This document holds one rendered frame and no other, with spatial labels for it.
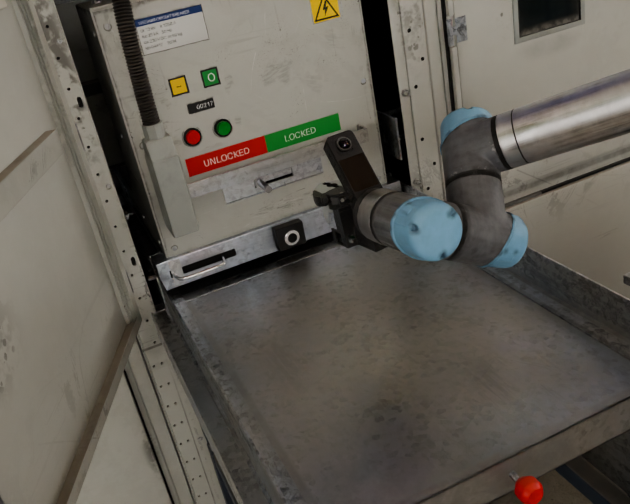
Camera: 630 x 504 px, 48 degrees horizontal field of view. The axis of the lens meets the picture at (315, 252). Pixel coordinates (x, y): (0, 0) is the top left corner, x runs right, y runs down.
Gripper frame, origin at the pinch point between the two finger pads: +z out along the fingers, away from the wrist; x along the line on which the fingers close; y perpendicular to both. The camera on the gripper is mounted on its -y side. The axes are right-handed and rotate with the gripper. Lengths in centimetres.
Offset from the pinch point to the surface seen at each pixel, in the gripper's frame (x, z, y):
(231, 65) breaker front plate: -3.3, 22.5, -21.5
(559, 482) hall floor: 55, 30, 104
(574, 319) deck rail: 25.2, -25.0, 26.8
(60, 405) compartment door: -49, -7, 17
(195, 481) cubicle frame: -33, 32, 60
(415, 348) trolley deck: 2.5, -15.7, 25.6
